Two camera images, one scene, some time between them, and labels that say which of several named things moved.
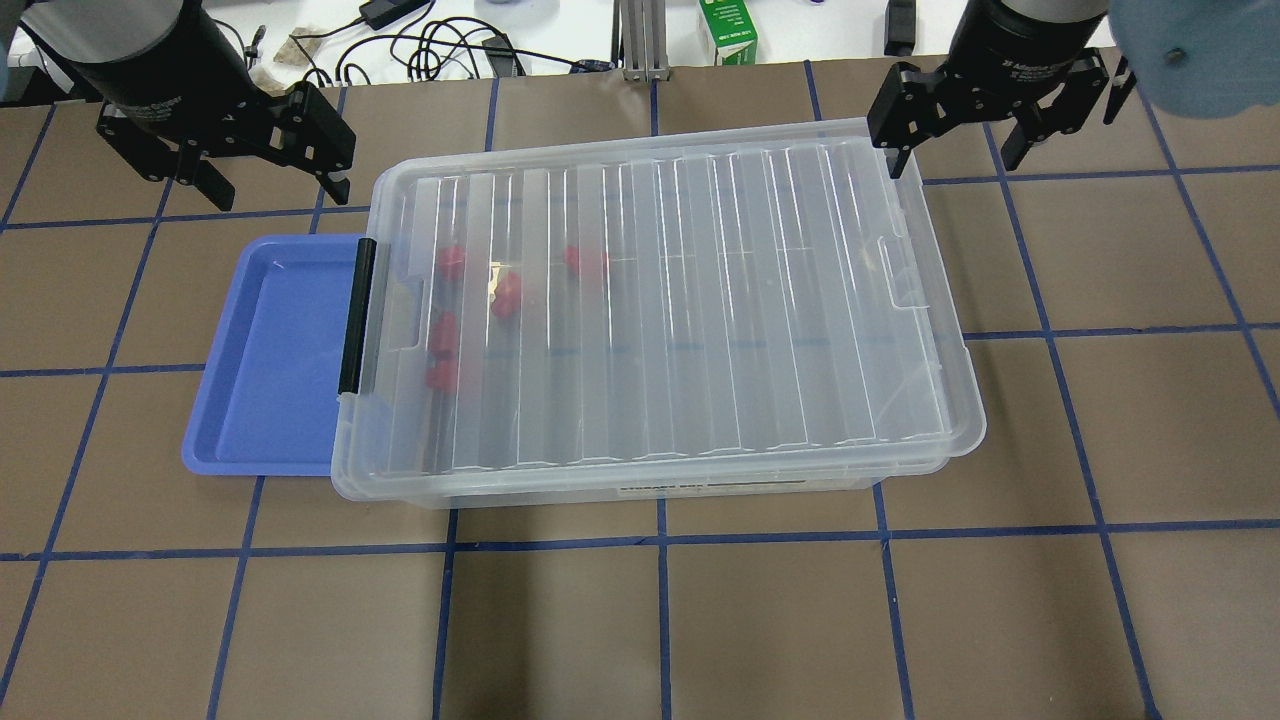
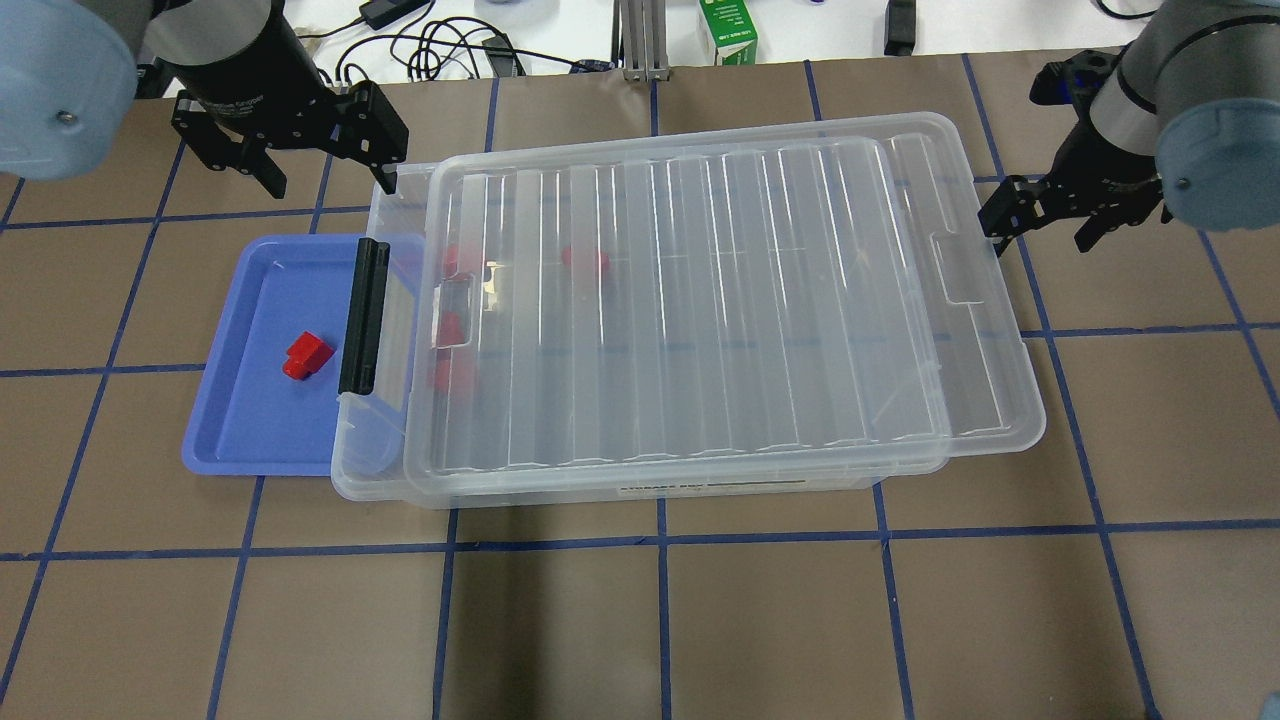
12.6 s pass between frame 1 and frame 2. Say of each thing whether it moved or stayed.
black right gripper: moved
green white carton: stayed
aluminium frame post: stayed
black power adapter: stayed
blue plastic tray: stayed
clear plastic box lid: moved
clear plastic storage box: stayed
